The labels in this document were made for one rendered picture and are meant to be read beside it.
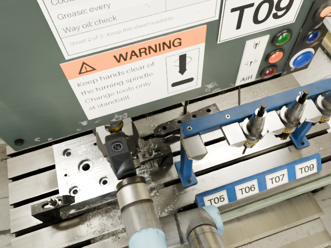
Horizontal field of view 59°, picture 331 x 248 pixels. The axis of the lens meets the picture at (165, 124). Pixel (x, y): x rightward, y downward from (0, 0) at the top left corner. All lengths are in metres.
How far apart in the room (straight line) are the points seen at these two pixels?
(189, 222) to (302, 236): 0.63
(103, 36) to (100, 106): 0.11
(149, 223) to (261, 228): 0.64
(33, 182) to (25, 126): 0.80
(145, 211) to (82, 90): 0.37
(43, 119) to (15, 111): 0.03
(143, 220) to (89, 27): 0.45
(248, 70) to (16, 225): 0.94
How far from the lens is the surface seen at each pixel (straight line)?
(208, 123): 0.78
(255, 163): 1.11
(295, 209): 1.28
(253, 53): 0.40
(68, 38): 0.29
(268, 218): 1.22
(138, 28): 0.30
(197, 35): 0.33
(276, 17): 0.38
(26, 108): 0.36
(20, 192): 1.19
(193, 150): 0.75
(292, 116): 0.82
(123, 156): 0.65
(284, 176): 1.08
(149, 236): 0.64
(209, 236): 0.69
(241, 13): 0.34
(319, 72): 1.54
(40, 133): 0.41
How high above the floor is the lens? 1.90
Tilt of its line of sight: 60 degrees down
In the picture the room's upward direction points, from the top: 5 degrees counter-clockwise
